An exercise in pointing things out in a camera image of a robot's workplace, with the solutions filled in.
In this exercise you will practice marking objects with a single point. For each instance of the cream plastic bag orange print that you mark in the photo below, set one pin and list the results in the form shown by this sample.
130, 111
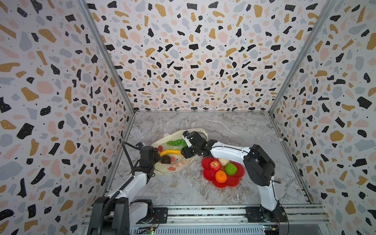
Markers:
178, 162

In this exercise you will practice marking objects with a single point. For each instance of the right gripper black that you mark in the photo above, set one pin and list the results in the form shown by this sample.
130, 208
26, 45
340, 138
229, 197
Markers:
185, 153

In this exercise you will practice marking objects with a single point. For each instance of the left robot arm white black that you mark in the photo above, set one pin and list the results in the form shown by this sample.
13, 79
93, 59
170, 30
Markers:
117, 213

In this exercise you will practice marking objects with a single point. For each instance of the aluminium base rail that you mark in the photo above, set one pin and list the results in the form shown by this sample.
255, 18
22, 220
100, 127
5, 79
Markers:
303, 219

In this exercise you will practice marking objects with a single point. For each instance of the lime green bumpy fruit toy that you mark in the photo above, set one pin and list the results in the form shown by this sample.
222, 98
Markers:
231, 169

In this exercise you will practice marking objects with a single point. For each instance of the green grapes bunch toy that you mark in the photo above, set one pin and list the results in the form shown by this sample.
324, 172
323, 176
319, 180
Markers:
178, 143

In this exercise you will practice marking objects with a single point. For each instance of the orange fruit toy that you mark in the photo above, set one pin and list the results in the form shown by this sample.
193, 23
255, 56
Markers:
221, 176

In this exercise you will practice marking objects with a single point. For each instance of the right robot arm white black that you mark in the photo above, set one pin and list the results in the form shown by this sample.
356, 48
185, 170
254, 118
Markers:
257, 165

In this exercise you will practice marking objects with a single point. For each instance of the yellow banana toy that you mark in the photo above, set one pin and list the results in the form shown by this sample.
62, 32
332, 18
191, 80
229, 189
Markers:
170, 152

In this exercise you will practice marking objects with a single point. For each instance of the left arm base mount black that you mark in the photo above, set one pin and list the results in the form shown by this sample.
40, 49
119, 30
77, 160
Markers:
156, 215

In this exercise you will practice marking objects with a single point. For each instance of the red flower-shaped plate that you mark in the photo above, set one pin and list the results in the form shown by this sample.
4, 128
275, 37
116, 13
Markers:
232, 181

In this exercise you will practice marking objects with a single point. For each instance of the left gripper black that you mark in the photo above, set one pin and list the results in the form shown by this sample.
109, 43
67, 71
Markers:
155, 155

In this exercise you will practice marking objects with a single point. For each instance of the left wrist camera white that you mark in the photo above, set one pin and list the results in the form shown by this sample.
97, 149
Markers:
140, 145

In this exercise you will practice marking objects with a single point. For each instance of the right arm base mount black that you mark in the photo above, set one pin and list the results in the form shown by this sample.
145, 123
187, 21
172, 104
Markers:
260, 214

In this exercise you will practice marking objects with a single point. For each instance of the beige bun toy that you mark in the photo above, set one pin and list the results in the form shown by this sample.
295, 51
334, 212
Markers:
223, 162

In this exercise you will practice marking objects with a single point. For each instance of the red apple toy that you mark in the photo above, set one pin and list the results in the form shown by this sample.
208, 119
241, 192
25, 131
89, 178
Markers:
215, 166

